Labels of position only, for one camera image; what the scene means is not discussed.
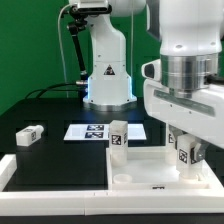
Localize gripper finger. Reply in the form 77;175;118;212
169;125;183;139
194;141;209;163

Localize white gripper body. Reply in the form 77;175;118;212
141;59;224;149

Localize white square table top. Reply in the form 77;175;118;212
106;147;223;190

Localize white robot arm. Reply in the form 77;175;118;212
68;0;224;164

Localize white U-shaped border fence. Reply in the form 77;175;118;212
0;154;224;216

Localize white fiducial marker plate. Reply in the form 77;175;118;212
64;124;146;141

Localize black cables on table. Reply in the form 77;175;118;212
24;79;89;100

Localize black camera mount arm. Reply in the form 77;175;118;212
66;6;89;86

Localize white camera box top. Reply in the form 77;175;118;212
77;0;109;14

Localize white hanging cable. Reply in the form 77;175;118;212
57;4;72;99

